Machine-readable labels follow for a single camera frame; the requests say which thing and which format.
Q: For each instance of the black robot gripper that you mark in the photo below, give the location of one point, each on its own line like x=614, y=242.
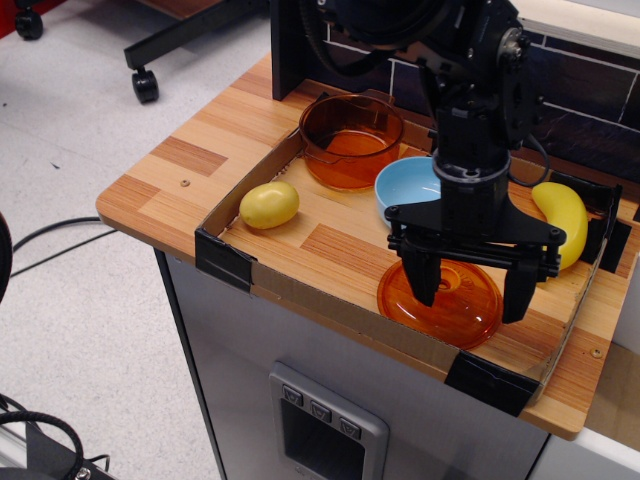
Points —
x=474, y=221

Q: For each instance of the black chair base with caster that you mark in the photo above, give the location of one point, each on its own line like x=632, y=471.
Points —
x=193, y=19

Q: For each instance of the grey cabinet control panel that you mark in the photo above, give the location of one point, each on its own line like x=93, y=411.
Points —
x=322, y=435

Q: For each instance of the orange transparent pot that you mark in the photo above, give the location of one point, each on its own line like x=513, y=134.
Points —
x=350, y=138

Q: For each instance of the orange transparent pot lid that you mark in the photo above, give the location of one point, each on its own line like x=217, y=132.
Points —
x=467, y=308

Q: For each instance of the yellow toy potato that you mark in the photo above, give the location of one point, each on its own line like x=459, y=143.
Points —
x=269, y=205

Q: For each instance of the black metal bracket with screw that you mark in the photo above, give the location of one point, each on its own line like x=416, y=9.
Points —
x=27, y=453

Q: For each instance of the light blue bowl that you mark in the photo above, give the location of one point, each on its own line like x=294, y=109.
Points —
x=405, y=181

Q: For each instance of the cardboard fence with black tape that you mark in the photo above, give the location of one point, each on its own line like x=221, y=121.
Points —
x=326, y=263

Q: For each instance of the yellow toy banana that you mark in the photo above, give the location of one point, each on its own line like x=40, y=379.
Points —
x=564, y=208

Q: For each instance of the black caster wheel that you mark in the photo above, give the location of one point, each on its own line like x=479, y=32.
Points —
x=29, y=25

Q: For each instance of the black vertical panel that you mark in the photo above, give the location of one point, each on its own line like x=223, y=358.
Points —
x=293, y=60

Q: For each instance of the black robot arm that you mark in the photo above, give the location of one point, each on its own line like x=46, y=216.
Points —
x=472, y=59

